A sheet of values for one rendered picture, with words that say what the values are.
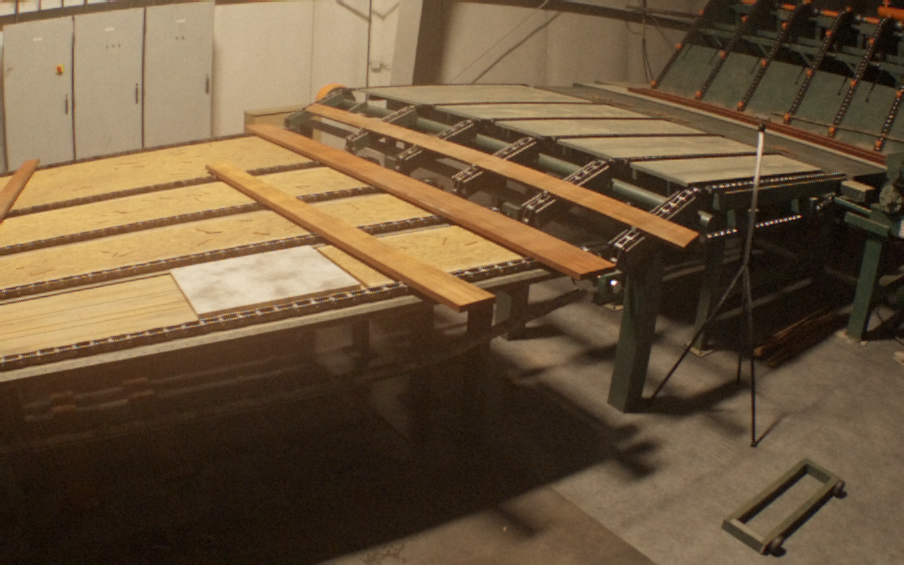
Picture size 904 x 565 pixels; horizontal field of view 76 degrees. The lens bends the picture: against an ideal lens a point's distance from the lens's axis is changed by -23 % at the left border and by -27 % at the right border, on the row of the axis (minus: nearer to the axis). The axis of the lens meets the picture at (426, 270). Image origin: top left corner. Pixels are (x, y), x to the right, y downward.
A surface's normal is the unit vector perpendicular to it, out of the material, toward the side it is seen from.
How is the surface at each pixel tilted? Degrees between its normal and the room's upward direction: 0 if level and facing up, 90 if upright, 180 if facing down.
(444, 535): 0
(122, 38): 90
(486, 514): 0
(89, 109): 90
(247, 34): 87
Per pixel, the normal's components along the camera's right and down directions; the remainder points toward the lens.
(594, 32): 0.48, 0.26
